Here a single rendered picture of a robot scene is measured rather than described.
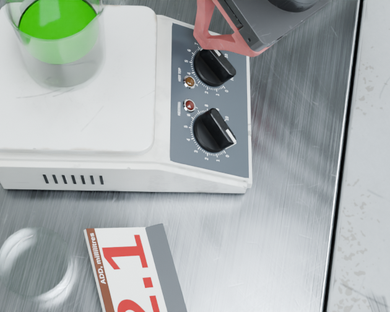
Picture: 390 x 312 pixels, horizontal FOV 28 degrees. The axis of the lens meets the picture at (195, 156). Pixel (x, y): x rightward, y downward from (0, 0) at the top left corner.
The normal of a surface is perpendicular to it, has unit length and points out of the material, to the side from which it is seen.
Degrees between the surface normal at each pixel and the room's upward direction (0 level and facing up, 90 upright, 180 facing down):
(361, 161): 0
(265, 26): 25
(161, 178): 90
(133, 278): 40
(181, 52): 30
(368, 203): 0
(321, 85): 0
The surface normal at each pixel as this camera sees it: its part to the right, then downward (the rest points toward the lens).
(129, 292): 0.65, -0.43
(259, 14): 0.45, -0.26
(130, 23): 0.04, -0.36
